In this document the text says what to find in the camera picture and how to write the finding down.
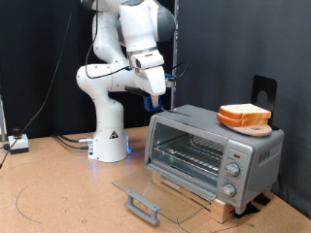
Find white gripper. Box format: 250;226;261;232
133;65;168;109

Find base cable with silver connector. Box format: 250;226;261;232
52;132;95;145

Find white bread slice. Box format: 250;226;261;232
219;103;273;120
217;113;270;127

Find round wooden plate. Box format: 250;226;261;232
225;122;273;138

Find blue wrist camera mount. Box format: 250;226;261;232
164;73;177;89

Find emergency stop button box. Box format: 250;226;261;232
8;127;30;154

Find grey metal pole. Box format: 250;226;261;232
171;0;180;110

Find black metal bookend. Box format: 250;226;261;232
251;75;280;131

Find silver toaster oven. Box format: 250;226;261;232
144;104;286;216

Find glass oven door with handle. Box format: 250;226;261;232
111;162;218;226

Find slatted wooden block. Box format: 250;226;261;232
151;171;236;225

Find long black hanging cable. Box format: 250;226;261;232
0;9;75;169

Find silver oven knob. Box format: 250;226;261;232
221;183;237;198
225;161;241;178

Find black foam pad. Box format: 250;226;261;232
232;202;261;219
254;192;271;207

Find dark grey backdrop curtain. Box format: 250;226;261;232
178;0;311;217

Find black base cable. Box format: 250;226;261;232
54;135;91;151

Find thin metal stand leg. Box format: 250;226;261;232
0;93;7;143

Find wire oven rack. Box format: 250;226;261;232
152;134;225;178

